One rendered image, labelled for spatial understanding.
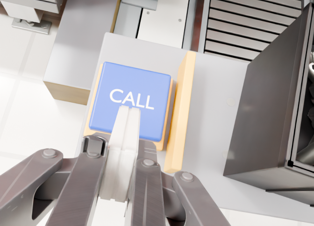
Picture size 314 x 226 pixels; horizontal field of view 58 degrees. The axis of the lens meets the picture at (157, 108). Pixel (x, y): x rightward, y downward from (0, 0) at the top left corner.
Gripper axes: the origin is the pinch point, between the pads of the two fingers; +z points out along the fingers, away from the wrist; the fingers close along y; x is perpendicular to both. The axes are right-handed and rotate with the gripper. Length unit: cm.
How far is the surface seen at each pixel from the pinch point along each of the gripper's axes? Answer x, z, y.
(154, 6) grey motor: 11, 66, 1
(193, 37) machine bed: 5, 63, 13
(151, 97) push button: 0.5, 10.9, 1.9
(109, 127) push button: -2.6, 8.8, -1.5
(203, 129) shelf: -2.3, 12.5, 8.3
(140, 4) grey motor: 10, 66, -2
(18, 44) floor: -7, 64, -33
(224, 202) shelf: -8.2, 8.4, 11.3
